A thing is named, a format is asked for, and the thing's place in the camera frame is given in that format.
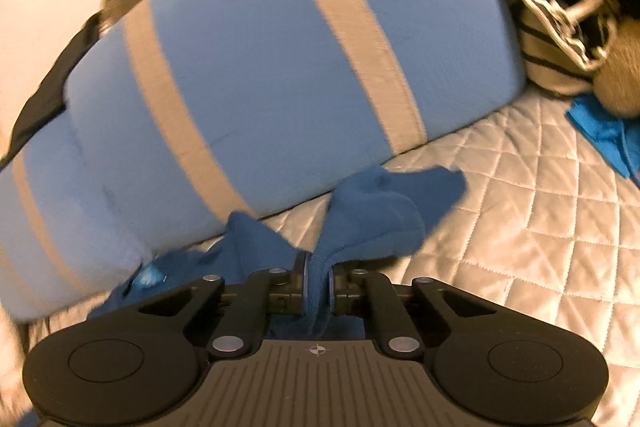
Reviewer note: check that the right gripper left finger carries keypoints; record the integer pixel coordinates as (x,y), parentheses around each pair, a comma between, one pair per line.
(222,321)

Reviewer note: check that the bright blue cloth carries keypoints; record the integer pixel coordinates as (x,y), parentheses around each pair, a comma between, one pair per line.
(617,140)

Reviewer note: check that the quilted grey bed cover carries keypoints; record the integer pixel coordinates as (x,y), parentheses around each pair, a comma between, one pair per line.
(545,227)

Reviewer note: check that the black garment behind pillows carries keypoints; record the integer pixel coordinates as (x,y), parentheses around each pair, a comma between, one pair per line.
(48,100)

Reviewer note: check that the blue striped pillow right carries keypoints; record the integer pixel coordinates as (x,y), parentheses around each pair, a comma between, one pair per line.
(189,109)

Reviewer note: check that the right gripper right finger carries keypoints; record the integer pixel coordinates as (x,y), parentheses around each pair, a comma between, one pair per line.
(404,321)

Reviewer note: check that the blue striped pillow left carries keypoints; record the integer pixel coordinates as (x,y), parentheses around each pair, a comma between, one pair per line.
(65,235)

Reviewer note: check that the blue striped pillow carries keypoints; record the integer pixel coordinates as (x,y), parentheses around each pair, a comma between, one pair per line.
(65,235)
(189,109)

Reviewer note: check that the dark blue sweatshirt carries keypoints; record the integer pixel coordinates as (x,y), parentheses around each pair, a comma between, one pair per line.
(374,214)

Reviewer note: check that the brown plush toy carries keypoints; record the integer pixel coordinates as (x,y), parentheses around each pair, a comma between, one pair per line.
(617,87)

